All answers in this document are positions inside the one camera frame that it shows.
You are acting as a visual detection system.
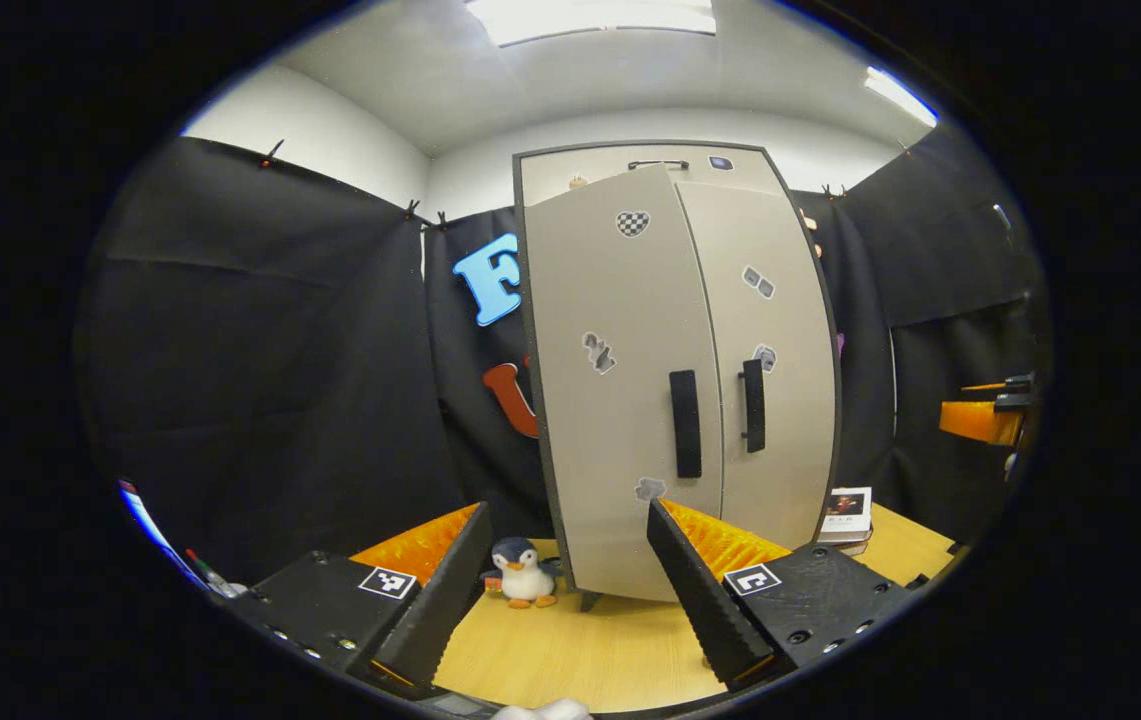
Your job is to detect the ceiling light panel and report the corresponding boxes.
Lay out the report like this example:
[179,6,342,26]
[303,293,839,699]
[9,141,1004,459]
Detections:
[865,66,939,128]
[465,0,718,48]

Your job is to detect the cabinet door with heart sticker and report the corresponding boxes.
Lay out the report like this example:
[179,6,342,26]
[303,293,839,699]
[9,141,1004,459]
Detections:
[522,165,726,603]

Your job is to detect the cabinet door with square stickers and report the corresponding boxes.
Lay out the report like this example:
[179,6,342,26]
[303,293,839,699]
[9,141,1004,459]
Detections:
[675,180,836,551]

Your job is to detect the black door handle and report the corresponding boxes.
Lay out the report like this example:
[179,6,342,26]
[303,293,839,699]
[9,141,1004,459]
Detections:
[669,370,703,479]
[738,359,767,454]

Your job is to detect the white portrait cover book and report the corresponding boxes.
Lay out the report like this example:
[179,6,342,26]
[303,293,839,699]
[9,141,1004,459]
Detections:
[823,487,874,541]

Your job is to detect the penguin plush toy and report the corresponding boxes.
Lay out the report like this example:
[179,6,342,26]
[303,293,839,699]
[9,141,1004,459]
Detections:
[482,537,563,609]

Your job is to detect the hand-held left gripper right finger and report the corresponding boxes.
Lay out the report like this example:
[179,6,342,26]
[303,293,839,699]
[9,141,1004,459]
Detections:
[646,498,916,693]

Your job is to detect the black backdrop cloth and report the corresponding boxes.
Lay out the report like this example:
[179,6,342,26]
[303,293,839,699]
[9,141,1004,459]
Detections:
[75,125,1051,591]

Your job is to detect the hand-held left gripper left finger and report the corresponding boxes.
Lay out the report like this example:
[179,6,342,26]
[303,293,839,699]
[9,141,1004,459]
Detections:
[225,502,494,701]

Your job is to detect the white sheet with blue edge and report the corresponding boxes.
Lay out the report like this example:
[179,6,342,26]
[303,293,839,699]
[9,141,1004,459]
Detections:
[118,478,206,586]

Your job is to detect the white cabinet with dark frame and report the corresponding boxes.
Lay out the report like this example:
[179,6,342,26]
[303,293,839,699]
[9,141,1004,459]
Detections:
[513,140,843,613]

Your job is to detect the red tipped pen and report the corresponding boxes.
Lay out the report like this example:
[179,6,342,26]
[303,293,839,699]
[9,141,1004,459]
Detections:
[183,547,243,599]

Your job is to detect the cabinet drawer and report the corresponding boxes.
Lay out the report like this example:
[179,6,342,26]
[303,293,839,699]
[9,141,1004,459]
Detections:
[520,145,781,206]

